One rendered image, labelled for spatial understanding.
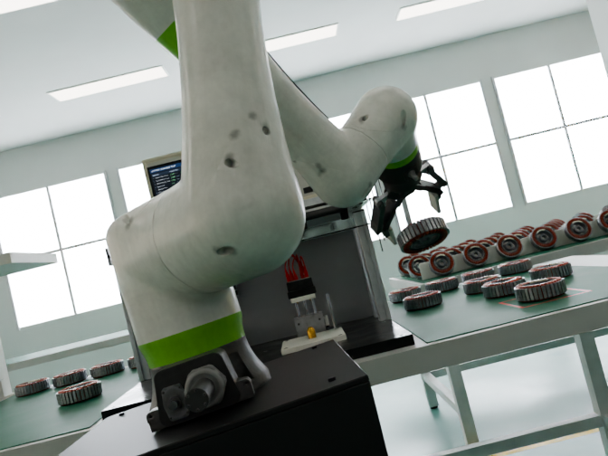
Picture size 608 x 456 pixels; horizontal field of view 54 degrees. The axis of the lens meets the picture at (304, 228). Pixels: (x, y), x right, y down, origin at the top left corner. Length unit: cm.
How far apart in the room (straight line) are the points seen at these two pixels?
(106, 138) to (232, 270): 783
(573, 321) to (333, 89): 708
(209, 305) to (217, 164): 19
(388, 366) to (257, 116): 71
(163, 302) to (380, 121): 48
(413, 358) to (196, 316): 61
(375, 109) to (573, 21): 826
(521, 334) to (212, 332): 72
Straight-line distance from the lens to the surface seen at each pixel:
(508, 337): 125
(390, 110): 100
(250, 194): 56
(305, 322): 156
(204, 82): 63
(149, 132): 825
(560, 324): 128
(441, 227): 130
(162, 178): 161
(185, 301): 69
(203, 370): 63
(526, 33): 892
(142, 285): 71
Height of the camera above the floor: 96
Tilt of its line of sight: 3 degrees up
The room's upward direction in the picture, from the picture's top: 14 degrees counter-clockwise
